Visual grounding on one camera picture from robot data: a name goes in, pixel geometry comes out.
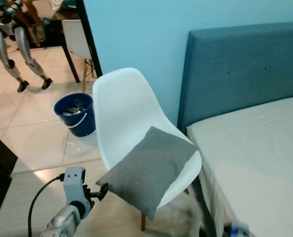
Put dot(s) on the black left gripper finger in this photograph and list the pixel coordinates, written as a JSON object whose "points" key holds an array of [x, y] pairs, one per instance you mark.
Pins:
{"points": [[104, 190]]}

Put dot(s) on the grey fabric pillow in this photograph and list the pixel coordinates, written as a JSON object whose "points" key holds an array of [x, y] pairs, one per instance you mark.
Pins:
{"points": [[149, 165]]}

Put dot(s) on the white plastic shell chair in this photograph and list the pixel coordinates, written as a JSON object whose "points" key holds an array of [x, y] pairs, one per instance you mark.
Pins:
{"points": [[122, 103], [75, 39]]}

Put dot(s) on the blue plastic bucket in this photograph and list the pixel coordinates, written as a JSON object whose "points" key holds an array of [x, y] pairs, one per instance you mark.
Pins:
{"points": [[80, 123]]}

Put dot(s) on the dark wooden table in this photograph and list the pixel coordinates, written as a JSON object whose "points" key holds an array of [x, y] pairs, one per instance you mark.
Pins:
{"points": [[60, 17]]}

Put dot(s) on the seated person bare legs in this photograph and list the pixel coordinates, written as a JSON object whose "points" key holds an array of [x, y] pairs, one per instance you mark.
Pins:
{"points": [[38, 22]]}

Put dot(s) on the blue upholstered headboard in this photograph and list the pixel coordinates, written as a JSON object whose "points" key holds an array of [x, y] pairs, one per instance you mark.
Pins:
{"points": [[245, 64]]}

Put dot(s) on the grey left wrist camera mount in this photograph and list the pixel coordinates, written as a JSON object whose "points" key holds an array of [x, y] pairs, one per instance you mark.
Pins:
{"points": [[73, 182]]}

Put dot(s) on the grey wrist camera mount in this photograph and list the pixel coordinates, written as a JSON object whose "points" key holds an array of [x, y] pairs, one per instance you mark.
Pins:
{"points": [[240, 231], [73, 182]]}

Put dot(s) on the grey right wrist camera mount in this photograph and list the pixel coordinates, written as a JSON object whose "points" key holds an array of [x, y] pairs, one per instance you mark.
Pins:
{"points": [[240, 231]]}

